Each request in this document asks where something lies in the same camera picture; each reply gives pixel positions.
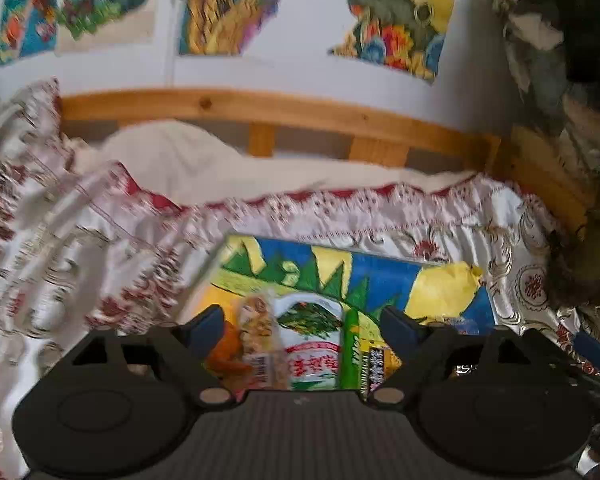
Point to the wooden bed frame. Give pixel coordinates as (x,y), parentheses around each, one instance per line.
(300,110)

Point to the colourful landscape wall poster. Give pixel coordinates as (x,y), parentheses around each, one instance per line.
(400,15)

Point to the grey tray with painted liner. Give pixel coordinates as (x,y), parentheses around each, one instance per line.
(380,280)

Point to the green stick snack packet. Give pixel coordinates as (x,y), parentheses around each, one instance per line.
(351,350)

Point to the orange snack packet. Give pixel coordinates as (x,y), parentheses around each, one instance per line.
(227,355)

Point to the blond figure wall poster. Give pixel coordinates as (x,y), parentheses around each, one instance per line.
(110,0)

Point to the seaweed painting wall poster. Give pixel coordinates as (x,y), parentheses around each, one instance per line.
(230,10)

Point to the orange-haired figure wall poster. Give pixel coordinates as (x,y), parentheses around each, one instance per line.
(25,15)

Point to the yellow snack packet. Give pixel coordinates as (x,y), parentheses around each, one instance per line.
(377,367)

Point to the brown plush toy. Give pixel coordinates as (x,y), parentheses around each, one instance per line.
(572,275)

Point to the white bed sheet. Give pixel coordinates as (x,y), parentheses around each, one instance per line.
(180,160)

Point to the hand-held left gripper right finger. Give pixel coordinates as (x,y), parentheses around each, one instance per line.
(402,335)

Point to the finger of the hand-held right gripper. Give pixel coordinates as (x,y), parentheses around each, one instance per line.
(590,355)

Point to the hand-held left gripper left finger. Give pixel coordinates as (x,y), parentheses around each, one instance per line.
(207,332)

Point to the white and green snack packet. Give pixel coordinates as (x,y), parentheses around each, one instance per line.
(312,345)

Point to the black cloth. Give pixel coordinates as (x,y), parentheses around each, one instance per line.
(592,20)

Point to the clear nut bar packet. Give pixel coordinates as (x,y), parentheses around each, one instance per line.
(262,340)

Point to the floral satin blanket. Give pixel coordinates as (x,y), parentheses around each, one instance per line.
(80,240)

